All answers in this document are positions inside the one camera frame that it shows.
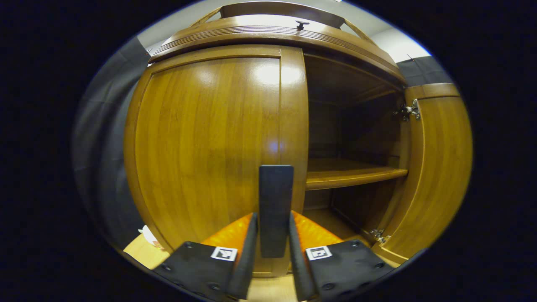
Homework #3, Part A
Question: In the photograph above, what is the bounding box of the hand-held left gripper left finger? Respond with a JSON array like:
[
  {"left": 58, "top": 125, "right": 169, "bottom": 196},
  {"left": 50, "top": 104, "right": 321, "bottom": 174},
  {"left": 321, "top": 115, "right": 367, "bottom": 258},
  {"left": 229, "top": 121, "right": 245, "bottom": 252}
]
[{"left": 153, "top": 212, "right": 258, "bottom": 302}]

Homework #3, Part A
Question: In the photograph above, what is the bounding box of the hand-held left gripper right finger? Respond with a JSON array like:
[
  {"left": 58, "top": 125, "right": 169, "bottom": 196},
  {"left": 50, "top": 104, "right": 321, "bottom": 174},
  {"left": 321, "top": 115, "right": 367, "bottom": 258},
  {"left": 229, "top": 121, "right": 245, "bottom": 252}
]
[{"left": 289, "top": 211, "right": 395, "bottom": 302}]

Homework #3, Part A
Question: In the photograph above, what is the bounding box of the black door handle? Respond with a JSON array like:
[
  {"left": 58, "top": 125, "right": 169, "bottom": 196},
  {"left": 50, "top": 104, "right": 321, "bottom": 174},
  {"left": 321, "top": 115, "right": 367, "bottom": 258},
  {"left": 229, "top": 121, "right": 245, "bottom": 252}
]
[{"left": 259, "top": 165, "right": 294, "bottom": 258}]

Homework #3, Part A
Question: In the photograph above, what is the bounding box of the wooden shoe cabinet door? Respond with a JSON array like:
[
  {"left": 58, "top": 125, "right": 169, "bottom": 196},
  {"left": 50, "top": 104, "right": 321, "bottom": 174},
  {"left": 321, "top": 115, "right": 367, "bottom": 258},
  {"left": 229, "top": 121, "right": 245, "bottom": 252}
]
[
  {"left": 371, "top": 83, "right": 473, "bottom": 267},
  {"left": 124, "top": 44, "right": 310, "bottom": 277}
]

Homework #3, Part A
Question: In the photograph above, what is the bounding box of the wooden double-door shoe cabinet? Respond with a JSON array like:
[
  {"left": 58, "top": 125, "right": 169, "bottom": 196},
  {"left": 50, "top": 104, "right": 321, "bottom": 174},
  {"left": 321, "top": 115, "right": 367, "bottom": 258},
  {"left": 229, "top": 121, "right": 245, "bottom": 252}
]
[{"left": 124, "top": 1, "right": 473, "bottom": 277}]

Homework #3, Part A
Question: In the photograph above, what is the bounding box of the metal door hinge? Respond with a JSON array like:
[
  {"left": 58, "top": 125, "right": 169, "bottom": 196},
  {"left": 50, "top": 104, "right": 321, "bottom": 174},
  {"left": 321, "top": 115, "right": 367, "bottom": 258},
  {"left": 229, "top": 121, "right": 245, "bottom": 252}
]
[
  {"left": 394, "top": 99, "right": 421, "bottom": 121},
  {"left": 369, "top": 229, "right": 391, "bottom": 246}
]

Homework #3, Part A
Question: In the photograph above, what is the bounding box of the white plush toy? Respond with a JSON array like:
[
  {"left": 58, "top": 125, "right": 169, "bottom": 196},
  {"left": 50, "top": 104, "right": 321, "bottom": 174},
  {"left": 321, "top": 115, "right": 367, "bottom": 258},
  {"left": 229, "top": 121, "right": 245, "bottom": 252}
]
[{"left": 138, "top": 225, "right": 162, "bottom": 250}]

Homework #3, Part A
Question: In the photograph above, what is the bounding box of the wooden inner shelf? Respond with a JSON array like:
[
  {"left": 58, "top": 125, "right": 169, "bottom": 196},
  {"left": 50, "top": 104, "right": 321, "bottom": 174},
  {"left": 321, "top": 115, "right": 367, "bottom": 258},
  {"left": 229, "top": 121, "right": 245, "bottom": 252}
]
[{"left": 305, "top": 158, "right": 409, "bottom": 190}]

